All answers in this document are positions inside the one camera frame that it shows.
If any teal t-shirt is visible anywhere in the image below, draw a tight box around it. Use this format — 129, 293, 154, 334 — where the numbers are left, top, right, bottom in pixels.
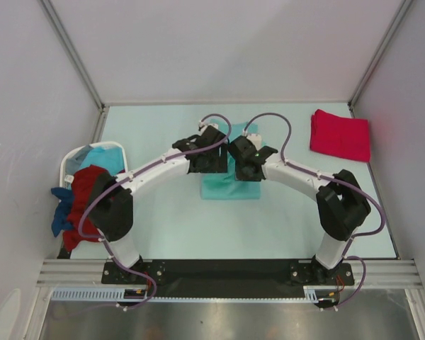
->
200, 120, 261, 200

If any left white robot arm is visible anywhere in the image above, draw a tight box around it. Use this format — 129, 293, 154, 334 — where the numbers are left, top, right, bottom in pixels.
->
85, 123, 229, 283

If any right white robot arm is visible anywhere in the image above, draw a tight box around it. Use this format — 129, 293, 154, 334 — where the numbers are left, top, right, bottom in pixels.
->
228, 136, 371, 284

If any folded red t-shirt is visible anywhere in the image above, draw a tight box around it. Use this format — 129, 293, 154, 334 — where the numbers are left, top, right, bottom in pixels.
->
310, 109, 371, 163

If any light blue t-shirt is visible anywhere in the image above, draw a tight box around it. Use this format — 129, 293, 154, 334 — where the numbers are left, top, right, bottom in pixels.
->
79, 147, 125, 176

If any dark red t-shirt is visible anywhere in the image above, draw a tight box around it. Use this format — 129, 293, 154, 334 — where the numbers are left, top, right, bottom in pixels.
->
63, 165, 107, 251

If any white laundry basket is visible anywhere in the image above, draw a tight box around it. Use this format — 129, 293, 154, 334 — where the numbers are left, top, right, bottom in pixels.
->
59, 141, 128, 189

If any dark blue t-shirt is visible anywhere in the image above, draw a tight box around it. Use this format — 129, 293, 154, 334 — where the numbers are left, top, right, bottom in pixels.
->
50, 187, 74, 237

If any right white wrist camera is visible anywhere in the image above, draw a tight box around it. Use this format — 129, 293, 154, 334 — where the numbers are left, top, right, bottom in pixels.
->
242, 131, 263, 149

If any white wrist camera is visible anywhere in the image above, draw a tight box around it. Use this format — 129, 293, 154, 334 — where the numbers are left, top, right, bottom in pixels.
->
242, 131, 263, 149
198, 120, 219, 132

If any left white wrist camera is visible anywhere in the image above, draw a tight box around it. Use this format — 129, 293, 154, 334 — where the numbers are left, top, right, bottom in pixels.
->
198, 120, 219, 132

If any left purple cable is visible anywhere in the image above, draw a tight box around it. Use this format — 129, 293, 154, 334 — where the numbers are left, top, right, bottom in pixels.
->
78, 113, 233, 249

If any purple cable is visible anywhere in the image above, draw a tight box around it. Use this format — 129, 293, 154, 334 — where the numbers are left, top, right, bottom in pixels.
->
78, 113, 233, 249
243, 112, 387, 245

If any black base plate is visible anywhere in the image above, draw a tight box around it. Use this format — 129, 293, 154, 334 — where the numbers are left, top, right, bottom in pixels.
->
101, 258, 355, 299

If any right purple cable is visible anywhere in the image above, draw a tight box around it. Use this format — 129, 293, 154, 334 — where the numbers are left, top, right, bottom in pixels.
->
243, 112, 387, 245

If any aluminium frame rail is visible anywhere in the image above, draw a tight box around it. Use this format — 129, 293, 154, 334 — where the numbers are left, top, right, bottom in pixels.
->
35, 258, 107, 288

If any light blue cable duct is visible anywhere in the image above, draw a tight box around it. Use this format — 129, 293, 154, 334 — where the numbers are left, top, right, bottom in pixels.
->
52, 288, 147, 302

